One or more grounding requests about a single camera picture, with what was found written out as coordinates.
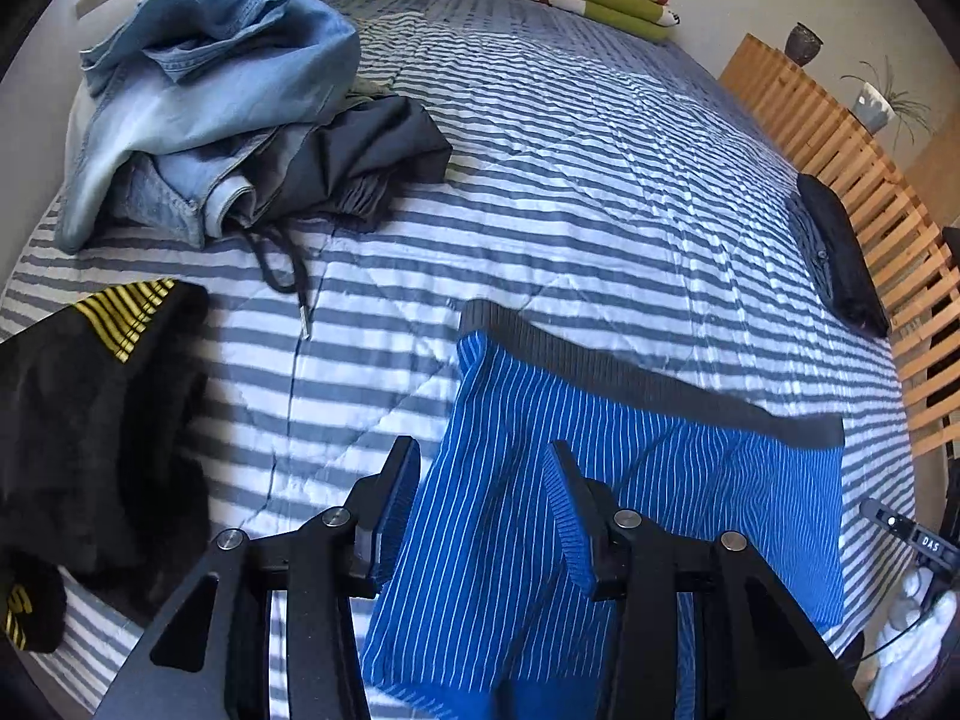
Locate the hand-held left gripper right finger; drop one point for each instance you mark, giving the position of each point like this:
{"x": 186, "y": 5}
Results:
{"x": 600, "y": 540}

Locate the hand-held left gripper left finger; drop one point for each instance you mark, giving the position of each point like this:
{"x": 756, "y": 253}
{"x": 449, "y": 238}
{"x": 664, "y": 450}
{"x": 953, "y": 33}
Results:
{"x": 388, "y": 521}

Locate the blue striped boxer briefs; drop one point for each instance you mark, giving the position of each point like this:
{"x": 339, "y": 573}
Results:
{"x": 495, "y": 480}

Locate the person's right hand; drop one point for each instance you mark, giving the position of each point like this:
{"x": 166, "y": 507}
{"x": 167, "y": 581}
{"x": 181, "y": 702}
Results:
{"x": 911, "y": 649}

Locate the black folded garment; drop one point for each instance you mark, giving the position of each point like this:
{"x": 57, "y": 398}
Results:
{"x": 844, "y": 255}

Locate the black garment with yellow stripes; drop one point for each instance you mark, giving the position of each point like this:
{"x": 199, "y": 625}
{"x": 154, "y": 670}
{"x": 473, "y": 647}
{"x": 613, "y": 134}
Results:
{"x": 90, "y": 420}

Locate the grey white striped bedspread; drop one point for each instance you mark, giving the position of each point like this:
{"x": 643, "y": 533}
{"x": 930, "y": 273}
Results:
{"x": 600, "y": 187}

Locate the grey green garment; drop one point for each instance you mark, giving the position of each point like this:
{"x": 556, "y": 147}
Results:
{"x": 373, "y": 85}

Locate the potted plant in white pot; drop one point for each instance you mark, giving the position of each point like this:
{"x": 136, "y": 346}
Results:
{"x": 877, "y": 105}

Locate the light blue denim jeans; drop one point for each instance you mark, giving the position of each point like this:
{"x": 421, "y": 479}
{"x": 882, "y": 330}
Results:
{"x": 217, "y": 67}

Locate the dark ceramic vase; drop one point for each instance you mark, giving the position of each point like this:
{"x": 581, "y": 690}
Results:
{"x": 805, "y": 43}

